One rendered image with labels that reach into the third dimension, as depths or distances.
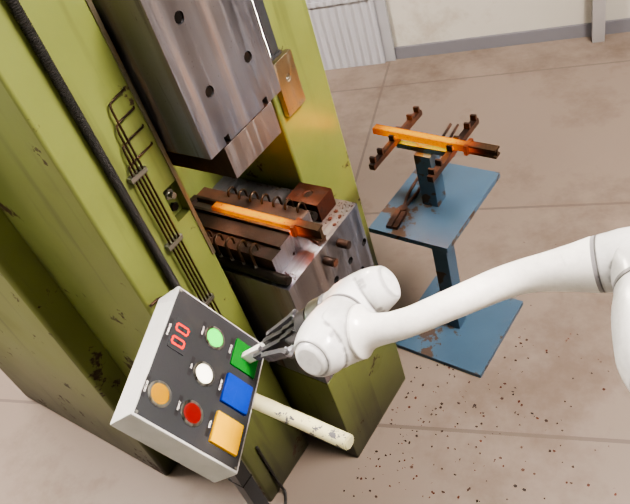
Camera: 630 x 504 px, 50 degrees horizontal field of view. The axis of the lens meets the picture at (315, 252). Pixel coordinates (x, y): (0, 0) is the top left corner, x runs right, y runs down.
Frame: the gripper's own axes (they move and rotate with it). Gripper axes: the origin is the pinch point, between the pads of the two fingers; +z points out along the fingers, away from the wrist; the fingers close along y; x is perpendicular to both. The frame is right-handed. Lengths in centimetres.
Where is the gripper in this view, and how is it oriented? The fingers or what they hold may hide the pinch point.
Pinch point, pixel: (255, 353)
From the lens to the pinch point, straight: 161.2
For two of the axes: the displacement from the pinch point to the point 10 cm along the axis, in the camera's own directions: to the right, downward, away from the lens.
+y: 1.3, -7.0, 7.0
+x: -7.0, -5.7, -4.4
